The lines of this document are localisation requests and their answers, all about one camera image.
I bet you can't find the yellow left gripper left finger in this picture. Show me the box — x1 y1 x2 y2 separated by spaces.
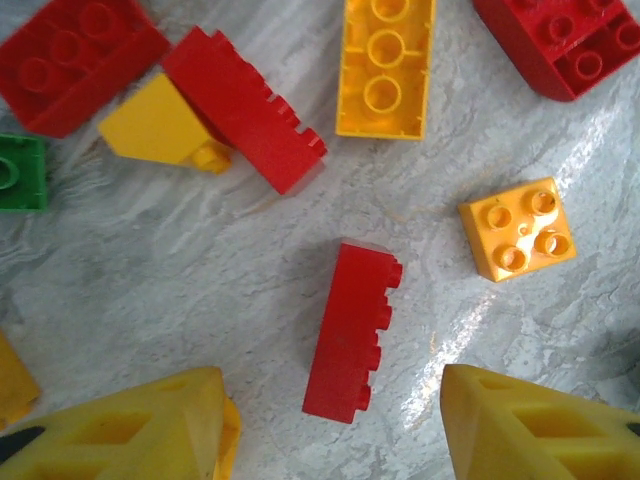
0 366 242 480

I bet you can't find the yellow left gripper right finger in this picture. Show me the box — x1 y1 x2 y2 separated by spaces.
439 363 640 480

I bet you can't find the yellow round lego piece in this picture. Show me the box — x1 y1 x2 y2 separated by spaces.
0 327 42 430

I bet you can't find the small yellow square lego brick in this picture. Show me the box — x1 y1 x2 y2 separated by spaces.
458 176 578 285

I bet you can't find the yellow sloped lego brick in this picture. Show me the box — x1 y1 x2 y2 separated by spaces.
97 72 234 175

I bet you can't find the long yellow lego brick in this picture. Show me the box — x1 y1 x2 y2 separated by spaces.
334 0 437 142

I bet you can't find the small green lego brick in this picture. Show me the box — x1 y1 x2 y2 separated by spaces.
0 132 50 214

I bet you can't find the long red lego brick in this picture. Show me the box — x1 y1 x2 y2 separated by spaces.
160 25 329 196

